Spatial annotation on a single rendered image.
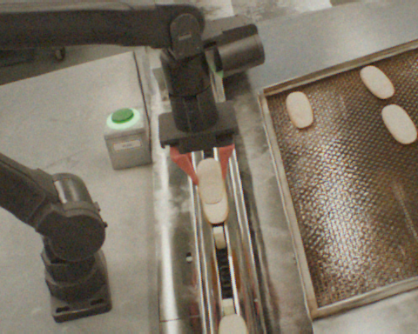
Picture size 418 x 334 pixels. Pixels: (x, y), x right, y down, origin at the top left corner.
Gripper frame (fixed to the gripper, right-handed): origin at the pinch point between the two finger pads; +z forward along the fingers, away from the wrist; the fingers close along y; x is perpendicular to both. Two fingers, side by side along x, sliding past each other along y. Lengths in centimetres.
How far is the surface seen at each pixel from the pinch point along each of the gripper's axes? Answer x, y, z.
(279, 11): -70, -19, 12
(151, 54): -45.2, 8.1, 3.8
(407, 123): -3.8, -29.5, 0.4
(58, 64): -223, 68, 92
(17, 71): -225, 89, 92
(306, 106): -16.0, -16.2, 2.6
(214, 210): -1.1, 0.4, 7.4
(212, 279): 11.7, 2.0, 8.3
